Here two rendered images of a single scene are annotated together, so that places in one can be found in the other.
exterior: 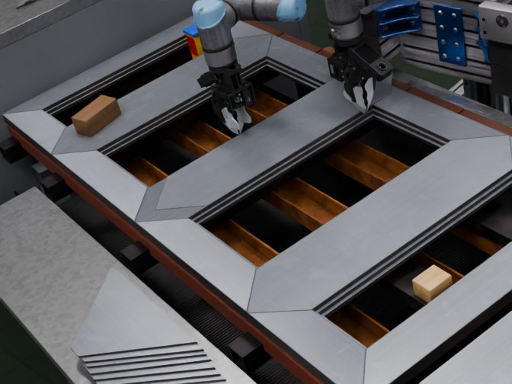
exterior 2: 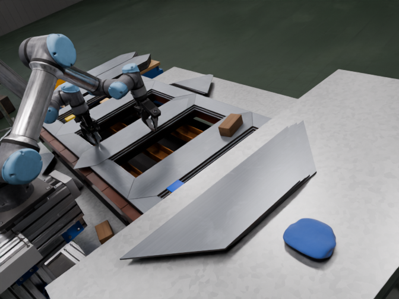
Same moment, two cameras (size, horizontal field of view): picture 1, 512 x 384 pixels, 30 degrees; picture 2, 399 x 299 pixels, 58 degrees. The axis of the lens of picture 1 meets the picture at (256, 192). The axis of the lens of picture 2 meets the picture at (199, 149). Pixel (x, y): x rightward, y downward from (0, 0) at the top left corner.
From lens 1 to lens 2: 3.69 m
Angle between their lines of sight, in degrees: 111
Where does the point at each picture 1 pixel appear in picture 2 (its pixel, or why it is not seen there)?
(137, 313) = (193, 84)
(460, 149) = (73, 129)
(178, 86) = (189, 154)
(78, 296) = (221, 92)
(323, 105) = (113, 145)
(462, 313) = not seen: hidden behind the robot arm
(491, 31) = not seen: hidden behind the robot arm
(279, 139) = (136, 127)
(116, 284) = (203, 89)
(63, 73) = not seen: hidden behind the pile
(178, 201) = (179, 101)
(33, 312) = (237, 86)
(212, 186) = (166, 107)
